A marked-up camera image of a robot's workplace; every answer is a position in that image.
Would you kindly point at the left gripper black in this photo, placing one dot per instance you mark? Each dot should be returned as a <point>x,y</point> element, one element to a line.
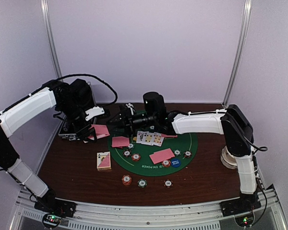
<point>82,134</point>

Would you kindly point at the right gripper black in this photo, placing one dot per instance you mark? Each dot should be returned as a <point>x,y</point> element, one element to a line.
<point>128,126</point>

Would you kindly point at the dealt pink-backed card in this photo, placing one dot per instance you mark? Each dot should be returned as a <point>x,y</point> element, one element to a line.
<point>120,142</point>

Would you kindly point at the pink-backed playing card deck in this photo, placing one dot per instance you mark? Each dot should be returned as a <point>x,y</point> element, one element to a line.
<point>98,132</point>

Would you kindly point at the red five chip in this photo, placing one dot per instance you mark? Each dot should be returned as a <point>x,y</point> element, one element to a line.
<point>136,157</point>
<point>166,163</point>

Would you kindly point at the dealt card bottom seat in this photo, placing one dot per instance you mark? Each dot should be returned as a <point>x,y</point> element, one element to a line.
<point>165,154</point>

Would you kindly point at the orange poker chip stack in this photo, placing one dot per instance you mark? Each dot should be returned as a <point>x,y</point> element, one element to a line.
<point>126,180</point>

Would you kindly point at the green poker chip stack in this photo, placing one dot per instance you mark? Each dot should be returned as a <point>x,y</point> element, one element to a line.
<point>142,183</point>

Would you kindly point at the blue small blind button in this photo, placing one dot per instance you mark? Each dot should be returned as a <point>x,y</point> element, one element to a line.
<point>175,163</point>

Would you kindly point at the brown poker chip stack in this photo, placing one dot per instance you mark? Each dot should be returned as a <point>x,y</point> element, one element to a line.
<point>168,183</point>

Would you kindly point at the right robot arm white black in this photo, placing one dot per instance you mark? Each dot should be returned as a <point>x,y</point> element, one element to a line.
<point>229,122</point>

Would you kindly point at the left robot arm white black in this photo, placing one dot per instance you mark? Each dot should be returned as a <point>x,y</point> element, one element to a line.
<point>13,118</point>

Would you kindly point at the gold card deck box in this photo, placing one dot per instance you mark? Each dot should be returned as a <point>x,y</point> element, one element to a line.
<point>103,161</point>

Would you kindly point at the round green poker mat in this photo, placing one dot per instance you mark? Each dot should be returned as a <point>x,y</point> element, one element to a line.
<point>145,167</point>

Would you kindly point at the white ceramic bowl stack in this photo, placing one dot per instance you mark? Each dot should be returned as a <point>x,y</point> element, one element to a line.
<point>228,159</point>

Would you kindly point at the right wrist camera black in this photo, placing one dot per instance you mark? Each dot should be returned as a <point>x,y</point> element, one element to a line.
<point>154,104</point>

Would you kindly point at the left aluminium post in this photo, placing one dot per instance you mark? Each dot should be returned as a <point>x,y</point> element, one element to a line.
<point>51,42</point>

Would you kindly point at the aluminium post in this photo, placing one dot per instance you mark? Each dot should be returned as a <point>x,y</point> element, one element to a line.
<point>245,22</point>
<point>51,42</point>

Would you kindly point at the right aluminium post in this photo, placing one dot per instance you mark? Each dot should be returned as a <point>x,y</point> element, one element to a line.
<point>245,22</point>

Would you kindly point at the front aluminium rail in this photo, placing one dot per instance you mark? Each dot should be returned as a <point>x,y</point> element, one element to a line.
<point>202,216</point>

